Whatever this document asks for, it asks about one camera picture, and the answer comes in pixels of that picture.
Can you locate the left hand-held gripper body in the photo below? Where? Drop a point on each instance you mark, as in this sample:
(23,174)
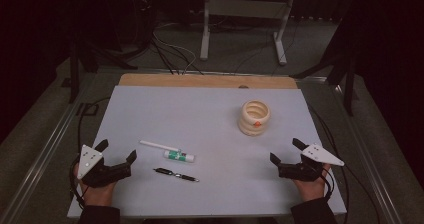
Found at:
(100,174)

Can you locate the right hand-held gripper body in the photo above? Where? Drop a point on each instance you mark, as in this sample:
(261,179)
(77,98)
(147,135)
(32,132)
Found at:
(301,171)

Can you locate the white pen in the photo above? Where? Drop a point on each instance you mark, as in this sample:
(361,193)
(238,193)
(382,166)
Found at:
(156,145)

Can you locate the cream ribbed pen holder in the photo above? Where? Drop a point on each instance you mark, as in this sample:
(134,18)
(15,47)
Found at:
(254,118)

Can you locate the green and white glue stick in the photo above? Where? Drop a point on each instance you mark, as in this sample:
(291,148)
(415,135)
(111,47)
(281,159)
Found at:
(178,156)

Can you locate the black pen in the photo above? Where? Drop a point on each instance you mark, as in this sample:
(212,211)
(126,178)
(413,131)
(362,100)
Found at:
(176,175)

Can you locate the person's right hand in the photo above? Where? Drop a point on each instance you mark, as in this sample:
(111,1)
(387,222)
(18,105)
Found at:
(310,189)

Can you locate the person's left hand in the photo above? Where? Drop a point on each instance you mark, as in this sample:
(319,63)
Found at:
(98,195)

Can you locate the black metal stand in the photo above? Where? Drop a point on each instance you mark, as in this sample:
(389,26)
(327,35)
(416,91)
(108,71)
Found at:
(348,84)
(74,74)

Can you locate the wooden board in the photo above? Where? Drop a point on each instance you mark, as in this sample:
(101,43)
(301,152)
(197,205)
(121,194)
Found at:
(186,80)

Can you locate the dark equipment with red light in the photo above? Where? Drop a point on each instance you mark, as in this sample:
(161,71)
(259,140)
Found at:
(145,14)

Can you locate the white metal stand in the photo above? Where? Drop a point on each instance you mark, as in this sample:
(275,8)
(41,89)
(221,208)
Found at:
(245,8)

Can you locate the aluminium rail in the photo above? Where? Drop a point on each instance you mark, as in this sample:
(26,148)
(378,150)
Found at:
(370,157)
(43,150)

